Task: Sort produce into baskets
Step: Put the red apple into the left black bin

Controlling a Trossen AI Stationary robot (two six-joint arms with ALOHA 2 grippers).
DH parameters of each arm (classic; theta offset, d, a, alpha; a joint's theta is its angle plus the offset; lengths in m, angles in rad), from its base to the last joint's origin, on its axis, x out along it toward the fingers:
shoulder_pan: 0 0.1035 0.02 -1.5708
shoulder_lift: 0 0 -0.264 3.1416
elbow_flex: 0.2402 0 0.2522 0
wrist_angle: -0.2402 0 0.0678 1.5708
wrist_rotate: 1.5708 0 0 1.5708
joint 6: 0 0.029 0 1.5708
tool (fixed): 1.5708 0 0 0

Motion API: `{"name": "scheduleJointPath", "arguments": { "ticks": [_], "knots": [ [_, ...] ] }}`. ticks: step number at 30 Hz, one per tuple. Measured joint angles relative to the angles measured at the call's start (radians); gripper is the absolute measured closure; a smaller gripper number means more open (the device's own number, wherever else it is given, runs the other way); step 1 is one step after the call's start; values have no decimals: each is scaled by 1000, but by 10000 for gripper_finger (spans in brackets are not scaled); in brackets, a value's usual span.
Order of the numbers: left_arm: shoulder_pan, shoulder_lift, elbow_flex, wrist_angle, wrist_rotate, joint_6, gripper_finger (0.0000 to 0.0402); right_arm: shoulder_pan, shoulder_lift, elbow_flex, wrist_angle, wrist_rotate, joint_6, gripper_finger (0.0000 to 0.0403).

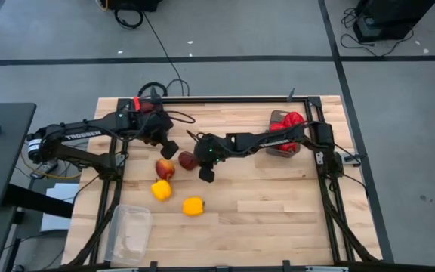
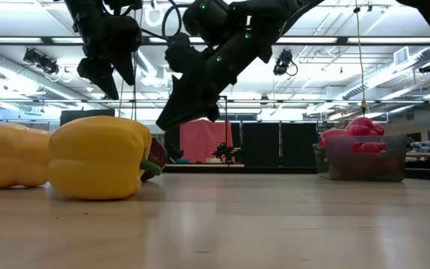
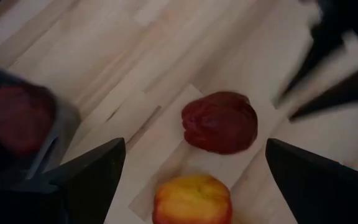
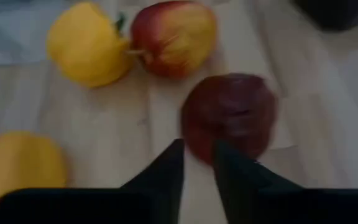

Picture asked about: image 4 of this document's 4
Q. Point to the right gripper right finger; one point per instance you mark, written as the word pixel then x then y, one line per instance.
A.
pixel 259 199

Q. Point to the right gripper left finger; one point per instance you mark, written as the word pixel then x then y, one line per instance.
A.
pixel 135 202

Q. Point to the dark red apple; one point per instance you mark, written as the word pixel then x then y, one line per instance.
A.
pixel 228 109

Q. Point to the yellow bell pepper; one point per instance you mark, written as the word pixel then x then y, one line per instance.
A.
pixel 85 46
pixel 17 161

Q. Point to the red yellow apple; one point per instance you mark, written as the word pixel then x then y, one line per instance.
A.
pixel 176 37

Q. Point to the black object top right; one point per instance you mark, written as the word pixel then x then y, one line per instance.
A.
pixel 337 12

